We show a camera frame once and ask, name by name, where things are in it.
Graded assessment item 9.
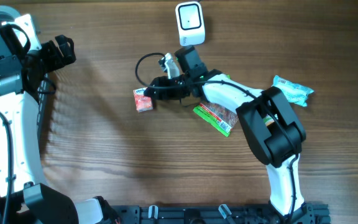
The white barcode scanner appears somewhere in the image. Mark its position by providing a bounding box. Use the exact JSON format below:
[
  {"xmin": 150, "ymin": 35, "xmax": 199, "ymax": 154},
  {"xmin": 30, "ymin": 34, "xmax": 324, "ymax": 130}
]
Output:
[{"xmin": 175, "ymin": 1, "xmax": 206, "ymax": 47}]

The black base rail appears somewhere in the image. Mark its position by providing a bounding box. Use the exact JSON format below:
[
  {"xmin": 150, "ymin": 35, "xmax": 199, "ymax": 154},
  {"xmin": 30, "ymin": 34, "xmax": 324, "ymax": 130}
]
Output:
[{"xmin": 113, "ymin": 203, "xmax": 331, "ymax": 224}]

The green instant noodle cup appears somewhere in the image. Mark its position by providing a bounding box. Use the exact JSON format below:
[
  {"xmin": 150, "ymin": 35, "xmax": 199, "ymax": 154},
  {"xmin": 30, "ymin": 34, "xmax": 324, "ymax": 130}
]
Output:
[{"xmin": 263, "ymin": 114, "xmax": 278, "ymax": 127}]

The red snack packet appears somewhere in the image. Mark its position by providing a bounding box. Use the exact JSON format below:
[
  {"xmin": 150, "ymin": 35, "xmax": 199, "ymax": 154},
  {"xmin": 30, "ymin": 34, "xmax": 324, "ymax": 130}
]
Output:
[{"xmin": 133, "ymin": 87, "xmax": 154, "ymax": 113}]

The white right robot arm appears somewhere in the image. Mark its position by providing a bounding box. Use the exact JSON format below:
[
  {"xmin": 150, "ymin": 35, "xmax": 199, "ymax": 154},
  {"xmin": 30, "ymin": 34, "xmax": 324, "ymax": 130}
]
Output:
[{"xmin": 144, "ymin": 45, "xmax": 306, "ymax": 221}]

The light blue snack packet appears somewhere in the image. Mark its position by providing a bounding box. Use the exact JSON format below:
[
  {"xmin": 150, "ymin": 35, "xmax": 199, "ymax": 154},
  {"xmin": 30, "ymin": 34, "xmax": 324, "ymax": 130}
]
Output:
[{"xmin": 272, "ymin": 75, "xmax": 314, "ymax": 107}]

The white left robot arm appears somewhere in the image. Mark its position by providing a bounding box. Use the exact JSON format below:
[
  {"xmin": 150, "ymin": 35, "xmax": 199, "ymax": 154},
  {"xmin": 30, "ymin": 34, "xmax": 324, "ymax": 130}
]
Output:
[{"xmin": 0, "ymin": 31, "xmax": 106, "ymax": 223}]

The green snack bag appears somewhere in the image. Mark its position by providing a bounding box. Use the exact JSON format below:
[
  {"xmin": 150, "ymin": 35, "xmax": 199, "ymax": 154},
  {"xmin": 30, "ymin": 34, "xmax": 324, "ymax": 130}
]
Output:
[{"xmin": 193, "ymin": 83, "xmax": 239, "ymax": 137}]

